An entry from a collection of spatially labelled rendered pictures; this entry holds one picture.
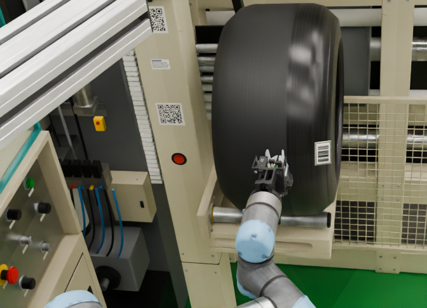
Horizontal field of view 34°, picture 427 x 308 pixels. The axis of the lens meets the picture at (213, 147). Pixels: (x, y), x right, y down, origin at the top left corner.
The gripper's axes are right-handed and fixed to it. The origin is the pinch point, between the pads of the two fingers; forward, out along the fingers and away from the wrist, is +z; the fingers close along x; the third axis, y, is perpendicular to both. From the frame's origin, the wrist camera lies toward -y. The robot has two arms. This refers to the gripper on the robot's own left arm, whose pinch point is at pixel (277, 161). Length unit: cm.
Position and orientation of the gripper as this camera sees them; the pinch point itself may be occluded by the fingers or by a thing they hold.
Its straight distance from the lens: 170.5
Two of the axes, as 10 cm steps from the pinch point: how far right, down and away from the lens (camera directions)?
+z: 2.1, -5.3, 8.2
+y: -1.1, -8.5, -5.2
